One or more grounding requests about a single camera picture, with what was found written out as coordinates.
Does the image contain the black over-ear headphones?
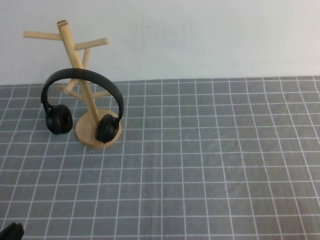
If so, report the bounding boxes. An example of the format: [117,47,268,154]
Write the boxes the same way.
[40,67,125,144]

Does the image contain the grey white-checked tablecloth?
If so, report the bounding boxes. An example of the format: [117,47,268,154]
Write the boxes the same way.
[0,76,320,240]

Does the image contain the wooden branched headphone stand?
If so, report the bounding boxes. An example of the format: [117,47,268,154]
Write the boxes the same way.
[23,19,123,149]

